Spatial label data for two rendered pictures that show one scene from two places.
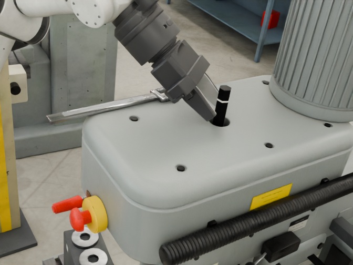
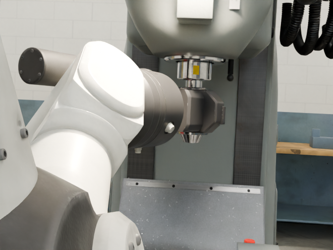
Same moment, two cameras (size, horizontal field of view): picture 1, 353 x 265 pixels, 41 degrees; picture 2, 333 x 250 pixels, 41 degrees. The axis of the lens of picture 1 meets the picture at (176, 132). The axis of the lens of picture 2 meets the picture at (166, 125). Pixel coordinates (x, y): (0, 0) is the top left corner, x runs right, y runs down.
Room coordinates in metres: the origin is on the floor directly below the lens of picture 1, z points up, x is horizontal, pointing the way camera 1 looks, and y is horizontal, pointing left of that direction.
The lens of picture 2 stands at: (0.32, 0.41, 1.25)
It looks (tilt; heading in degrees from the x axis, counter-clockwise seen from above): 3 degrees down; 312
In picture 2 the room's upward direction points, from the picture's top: 3 degrees clockwise
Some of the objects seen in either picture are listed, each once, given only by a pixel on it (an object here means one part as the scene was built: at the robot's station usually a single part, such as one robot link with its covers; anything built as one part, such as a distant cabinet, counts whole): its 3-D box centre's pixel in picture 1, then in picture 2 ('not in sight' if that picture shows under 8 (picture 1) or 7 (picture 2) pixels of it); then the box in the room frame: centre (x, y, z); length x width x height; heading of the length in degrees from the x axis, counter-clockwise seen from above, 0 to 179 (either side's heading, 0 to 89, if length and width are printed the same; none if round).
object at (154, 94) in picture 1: (115, 104); not in sight; (0.70, 0.11, 1.89); 0.24 x 0.04 x 0.01; 129
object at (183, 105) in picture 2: not in sight; (159, 111); (0.69, 0.02, 1.24); 0.13 x 0.12 x 0.10; 12
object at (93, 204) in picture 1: (94, 214); not in sight; (0.57, 0.11, 1.76); 0.06 x 0.02 x 0.06; 37
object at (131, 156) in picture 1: (218, 155); not in sight; (0.71, -0.08, 1.81); 0.47 x 0.26 x 0.16; 127
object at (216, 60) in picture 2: not in sight; (194, 59); (0.71, -0.07, 1.31); 0.09 x 0.09 x 0.01
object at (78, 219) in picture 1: (81, 218); not in sight; (0.55, 0.13, 1.76); 0.04 x 0.03 x 0.04; 37
